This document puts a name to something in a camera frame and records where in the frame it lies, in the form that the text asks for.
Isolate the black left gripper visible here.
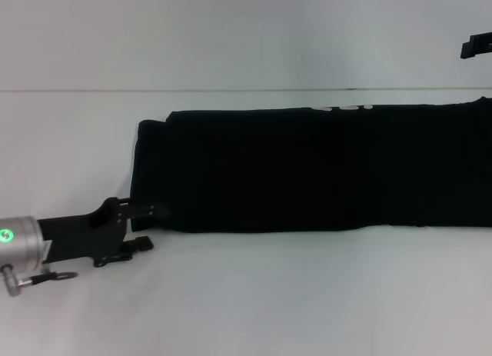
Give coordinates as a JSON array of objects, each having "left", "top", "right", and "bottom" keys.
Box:
[{"left": 36, "top": 197, "right": 170, "bottom": 269}]

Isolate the black shirt with FREE print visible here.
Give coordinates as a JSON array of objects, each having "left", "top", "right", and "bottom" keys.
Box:
[{"left": 129, "top": 95, "right": 492, "bottom": 234}]

